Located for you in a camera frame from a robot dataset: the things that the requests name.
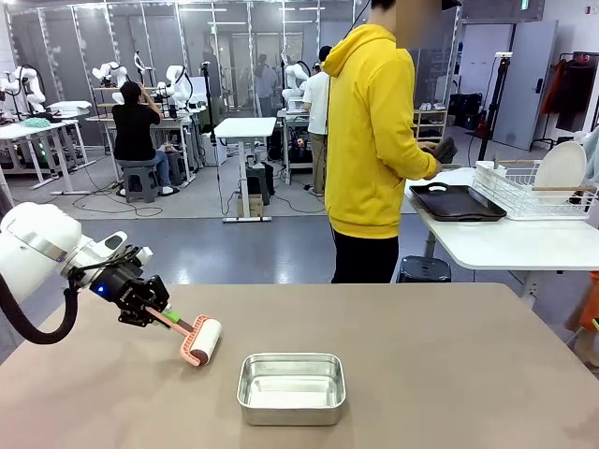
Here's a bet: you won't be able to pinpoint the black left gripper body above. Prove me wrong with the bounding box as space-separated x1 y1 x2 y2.
88 265 171 325

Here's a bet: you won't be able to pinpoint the pink lint roller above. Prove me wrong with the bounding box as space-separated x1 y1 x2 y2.
144 306 224 368

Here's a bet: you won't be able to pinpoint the dark brown serving tray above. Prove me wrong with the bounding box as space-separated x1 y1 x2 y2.
408 183 508 223

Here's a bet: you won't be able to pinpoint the grey cloth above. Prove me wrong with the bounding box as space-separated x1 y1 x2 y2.
433 135 460 165

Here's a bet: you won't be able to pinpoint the white round plate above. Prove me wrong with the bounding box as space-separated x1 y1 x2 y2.
534 140 588 206

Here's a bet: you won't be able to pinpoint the person's right forearm yellow sleeve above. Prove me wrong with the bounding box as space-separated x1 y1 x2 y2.
406 139 442 181

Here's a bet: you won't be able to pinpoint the grey plastic stool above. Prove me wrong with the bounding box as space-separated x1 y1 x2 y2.
120 163 161 204

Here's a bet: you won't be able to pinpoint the cardboard box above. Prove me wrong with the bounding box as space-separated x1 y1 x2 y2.
236 194 264 219

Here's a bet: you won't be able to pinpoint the seated person in black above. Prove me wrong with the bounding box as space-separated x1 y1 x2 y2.
110 80 175 197

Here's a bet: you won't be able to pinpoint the rectangular metal tin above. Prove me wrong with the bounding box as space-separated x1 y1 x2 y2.
236 353 347 427

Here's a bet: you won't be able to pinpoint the wooden top workbench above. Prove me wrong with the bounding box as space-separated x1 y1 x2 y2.
86 85 200 188

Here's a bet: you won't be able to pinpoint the white lab table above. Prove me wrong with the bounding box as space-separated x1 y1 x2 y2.
0 119 95 196

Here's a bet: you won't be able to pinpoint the white flat box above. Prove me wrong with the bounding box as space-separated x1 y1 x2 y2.
46 99 93 117

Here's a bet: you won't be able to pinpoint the white standing desk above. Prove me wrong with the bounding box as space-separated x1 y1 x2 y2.
213 116 278 224

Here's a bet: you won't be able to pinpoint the computer with coloured lights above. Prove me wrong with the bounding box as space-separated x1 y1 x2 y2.
280 125 313 165

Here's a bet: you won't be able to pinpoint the standing person in dark clothes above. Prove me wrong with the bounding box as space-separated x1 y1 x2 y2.
255 53 278 118

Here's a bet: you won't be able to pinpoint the person in white shirt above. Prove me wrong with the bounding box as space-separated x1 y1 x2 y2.
301 45 331 196

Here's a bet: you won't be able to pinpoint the dark blue stool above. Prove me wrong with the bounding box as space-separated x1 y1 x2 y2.
396 255 453 284

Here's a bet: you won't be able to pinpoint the person in yellow hoodie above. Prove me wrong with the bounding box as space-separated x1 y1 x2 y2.
322 0 462 285

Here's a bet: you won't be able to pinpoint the white shoe shelf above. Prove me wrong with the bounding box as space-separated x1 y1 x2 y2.
414 101 450 144

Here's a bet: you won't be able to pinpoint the white side table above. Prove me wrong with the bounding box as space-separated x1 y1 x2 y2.
402 167 599 300

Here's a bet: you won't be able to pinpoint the black cases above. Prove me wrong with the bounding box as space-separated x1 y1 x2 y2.
448 92 484 131

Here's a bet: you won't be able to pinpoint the black tripod stand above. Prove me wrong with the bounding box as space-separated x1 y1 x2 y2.
476 51 515 163

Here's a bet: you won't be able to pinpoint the black clothes rack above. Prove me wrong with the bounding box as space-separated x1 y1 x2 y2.
528 51 599 153

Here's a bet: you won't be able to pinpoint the orange fabric object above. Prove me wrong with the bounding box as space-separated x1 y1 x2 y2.
564 270 599 367

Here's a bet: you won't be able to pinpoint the grey door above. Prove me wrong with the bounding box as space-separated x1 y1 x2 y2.
490 19 559 152

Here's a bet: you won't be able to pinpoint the orange hanging garment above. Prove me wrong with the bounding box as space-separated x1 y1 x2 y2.
539 59 568 117

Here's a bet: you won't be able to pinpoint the light blue garment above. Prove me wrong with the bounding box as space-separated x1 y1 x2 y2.
579 130 599 184

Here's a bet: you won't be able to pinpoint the black hanging garment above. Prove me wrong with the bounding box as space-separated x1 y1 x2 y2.
555 60 599 133

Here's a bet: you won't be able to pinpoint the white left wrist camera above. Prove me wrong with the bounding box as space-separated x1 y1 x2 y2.
105 231 154 266

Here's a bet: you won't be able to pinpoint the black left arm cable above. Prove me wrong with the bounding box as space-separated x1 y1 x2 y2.
0 273 80 346

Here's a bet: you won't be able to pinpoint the black camera tripod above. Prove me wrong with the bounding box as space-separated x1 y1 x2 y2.
199 60 220 146

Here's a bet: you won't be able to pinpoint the white wire dish rack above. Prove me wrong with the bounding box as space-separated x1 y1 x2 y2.
469 159 599 222

